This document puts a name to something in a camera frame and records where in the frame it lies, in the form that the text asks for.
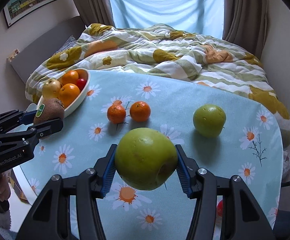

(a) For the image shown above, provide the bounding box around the brown kiwi with sticker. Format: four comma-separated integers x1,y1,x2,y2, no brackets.
33,98,65,125

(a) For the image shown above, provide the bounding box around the red cherry tomato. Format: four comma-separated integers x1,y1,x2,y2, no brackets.
76,78,87,91
217,200,223,217

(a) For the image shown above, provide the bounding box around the small mandarin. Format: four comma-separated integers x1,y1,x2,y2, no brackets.
130,101,151,122
107,105,126,124

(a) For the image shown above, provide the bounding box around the green apple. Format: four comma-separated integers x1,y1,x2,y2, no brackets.
114,127,178,191
193,104,226,138

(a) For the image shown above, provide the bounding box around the person's left hand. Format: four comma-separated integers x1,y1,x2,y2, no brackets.
0,173,11,202

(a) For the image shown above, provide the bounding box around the yellow pear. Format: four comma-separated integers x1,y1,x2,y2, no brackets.
42,78,62,99

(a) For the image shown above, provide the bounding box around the large orange in bowl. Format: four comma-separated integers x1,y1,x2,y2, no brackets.
58,83,80,108

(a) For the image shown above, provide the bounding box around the grey headboard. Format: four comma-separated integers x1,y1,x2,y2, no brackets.
11,16,85,83

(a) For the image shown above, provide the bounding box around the cream fruit bowl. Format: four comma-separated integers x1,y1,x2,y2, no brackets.
36,69,90,117

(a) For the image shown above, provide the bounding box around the orange at bowl back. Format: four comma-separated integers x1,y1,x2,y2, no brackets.
60,70,79,86

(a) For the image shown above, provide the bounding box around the red cherry tomato in bowl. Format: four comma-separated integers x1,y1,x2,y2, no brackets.
76,78,87,91

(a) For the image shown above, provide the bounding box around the blue daisy tablecloth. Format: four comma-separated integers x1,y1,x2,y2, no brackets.
14,70,283,239

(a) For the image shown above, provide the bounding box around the left brown curtain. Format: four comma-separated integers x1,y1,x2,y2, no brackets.
73,0,114,26

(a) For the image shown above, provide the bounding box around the brown curtain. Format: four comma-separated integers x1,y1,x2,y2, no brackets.
223,0,267,58
73,0,114,26

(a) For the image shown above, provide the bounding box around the striped floral duvet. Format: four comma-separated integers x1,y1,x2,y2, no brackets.
25,23,290,147

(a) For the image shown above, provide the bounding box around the light blue window sheet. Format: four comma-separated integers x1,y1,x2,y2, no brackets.
110,0,224,38

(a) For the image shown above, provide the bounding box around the right brown curtain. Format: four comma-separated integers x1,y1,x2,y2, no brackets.
223,0,267,58

